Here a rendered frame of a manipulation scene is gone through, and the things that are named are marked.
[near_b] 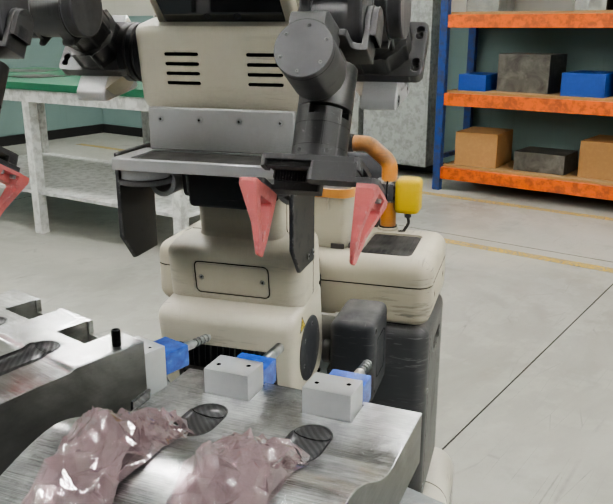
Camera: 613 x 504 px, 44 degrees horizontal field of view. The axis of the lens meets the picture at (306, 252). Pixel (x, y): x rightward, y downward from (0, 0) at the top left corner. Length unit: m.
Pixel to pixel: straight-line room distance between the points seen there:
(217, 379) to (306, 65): 0.32
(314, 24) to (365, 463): 0.39
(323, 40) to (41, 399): 0.43
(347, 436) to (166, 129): 0.57
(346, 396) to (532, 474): 1.61
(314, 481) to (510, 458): 1.81
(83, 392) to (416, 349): 0.75
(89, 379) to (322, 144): 0.33
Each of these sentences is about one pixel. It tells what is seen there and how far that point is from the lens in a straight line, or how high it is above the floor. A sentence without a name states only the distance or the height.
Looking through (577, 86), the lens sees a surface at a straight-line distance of 5.45.
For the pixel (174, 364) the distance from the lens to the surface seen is 0.93.
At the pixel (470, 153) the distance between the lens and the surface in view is 5.78.
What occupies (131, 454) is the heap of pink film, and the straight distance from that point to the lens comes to 0.61.
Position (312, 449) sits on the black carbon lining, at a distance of 0.70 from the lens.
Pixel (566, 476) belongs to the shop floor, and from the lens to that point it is 2.32.
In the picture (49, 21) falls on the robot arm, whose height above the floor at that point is 1.22.
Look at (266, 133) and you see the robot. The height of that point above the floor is 1.07.
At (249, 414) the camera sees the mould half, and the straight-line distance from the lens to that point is 0.74.
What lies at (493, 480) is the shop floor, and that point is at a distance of 2.25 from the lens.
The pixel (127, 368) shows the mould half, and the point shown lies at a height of 0.87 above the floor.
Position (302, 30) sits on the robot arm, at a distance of 0.72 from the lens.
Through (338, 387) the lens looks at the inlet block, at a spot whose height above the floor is 0.88.
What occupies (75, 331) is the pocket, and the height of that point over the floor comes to 0.88.
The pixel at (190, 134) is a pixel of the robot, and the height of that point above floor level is 1.06.
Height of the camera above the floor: 1.21
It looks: 17 degrees down
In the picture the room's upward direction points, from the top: straight up
